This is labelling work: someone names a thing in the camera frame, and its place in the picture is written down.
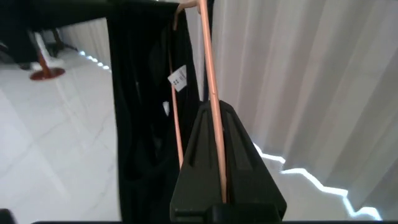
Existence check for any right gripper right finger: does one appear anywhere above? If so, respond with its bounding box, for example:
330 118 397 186
220 100 287 222

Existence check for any red round stand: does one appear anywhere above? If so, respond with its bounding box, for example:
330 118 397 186
29 30 67 82

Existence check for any black garment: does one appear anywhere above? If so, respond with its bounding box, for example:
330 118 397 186
105 0 215 223

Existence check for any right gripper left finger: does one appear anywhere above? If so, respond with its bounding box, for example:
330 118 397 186
170 101 225 222

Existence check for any white curtain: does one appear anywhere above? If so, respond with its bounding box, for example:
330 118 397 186
57 0 398 218

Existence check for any pink clothes hanger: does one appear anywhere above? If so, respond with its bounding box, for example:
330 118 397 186
167 0 228 205

